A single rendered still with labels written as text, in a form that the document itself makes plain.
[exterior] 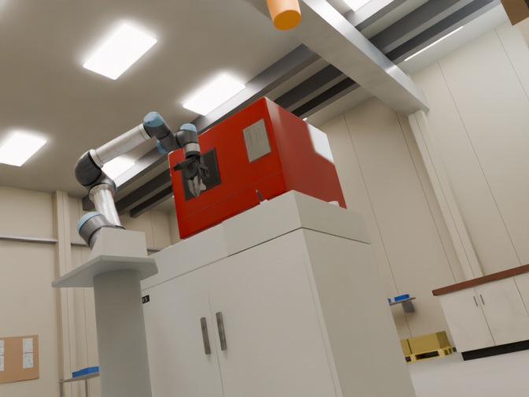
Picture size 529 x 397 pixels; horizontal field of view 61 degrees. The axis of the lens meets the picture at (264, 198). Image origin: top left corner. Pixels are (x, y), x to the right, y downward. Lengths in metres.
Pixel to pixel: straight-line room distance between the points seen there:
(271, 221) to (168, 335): 0.67
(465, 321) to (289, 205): 4.96
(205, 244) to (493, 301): 4.88
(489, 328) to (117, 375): 5.29
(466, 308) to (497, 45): 5.92
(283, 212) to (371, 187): 8.95
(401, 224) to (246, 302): 8.57
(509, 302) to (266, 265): 4.87
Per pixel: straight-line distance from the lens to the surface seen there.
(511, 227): 9.54
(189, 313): 1.92
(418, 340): 8.93
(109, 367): 1.63
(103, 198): 2.15
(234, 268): 1.77
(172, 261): 2.01
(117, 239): 1.70
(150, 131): 2.10
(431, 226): 9.92
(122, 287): 1.66
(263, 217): 1.71
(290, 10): 6.06
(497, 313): 6.32
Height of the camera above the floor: 0.38
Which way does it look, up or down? 20 degrees up
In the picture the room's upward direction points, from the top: 12 degrees counter-clockwise
